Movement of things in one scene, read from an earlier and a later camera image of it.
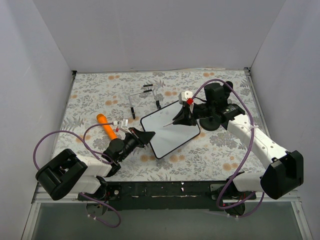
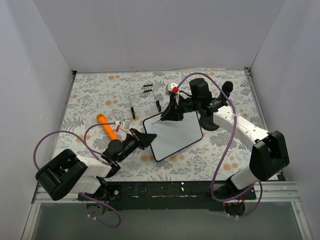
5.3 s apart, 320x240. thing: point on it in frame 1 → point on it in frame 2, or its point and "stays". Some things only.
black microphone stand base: (210, 121) stays
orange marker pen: (102, 118) stays
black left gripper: (136, 139) stays
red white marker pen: (169, 123) → (157, 120)
